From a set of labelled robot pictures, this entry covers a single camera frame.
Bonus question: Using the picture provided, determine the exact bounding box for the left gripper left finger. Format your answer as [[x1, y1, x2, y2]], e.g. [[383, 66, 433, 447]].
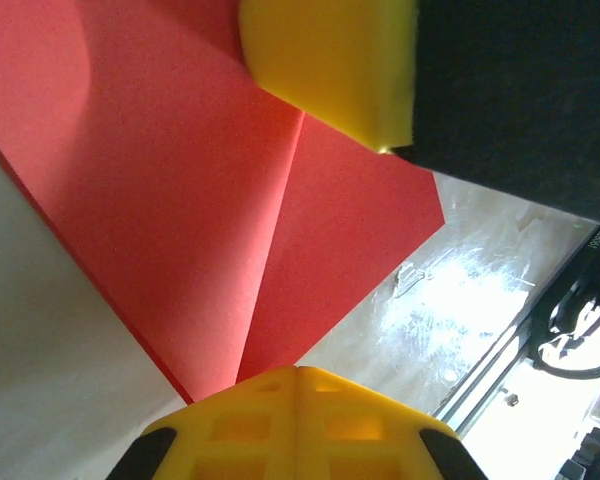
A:
[[107, 364, 299, 480]]

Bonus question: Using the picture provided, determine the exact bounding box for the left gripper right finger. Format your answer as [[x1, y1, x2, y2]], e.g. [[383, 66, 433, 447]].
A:
[[297, 366, 489, 480]]

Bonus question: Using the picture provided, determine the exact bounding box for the red square paper sheet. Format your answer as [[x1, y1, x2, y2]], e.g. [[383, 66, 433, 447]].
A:
[[0, 0, 447, 405]]

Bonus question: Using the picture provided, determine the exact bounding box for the long aluminium mounting rail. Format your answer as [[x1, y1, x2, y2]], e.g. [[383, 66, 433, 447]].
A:
[[432, 227, 599, 436]]

